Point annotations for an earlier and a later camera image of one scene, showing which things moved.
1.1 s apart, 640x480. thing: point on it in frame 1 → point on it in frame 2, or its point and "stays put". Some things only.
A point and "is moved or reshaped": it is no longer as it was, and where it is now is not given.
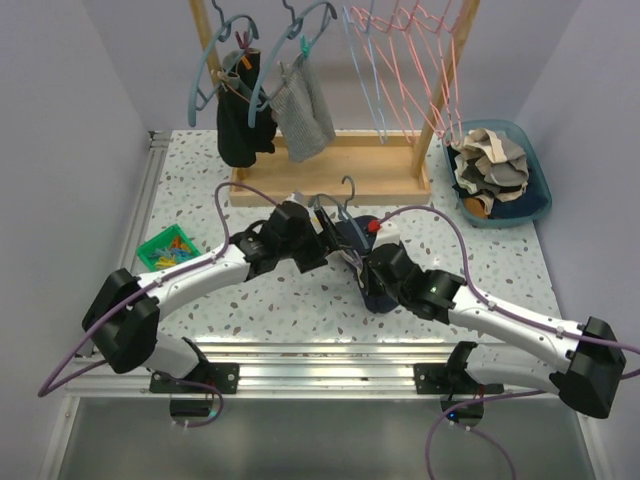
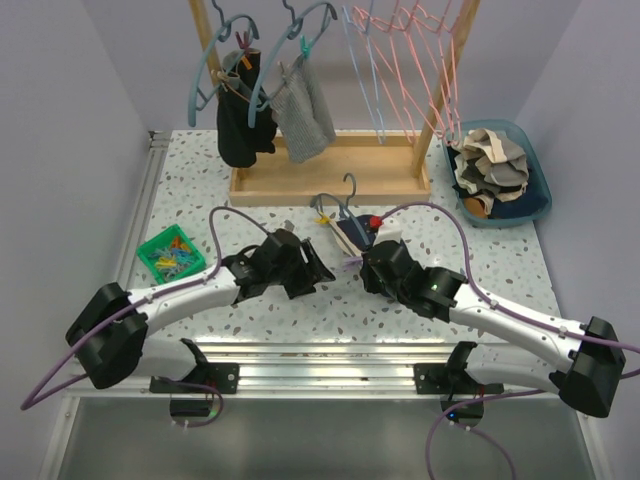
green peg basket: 167,248 stays put
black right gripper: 370,284 stays put
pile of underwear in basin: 492,176 stays put
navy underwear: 360,224 is moved or reshaped
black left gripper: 322,243 → 311,272
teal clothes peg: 305,47 stays put
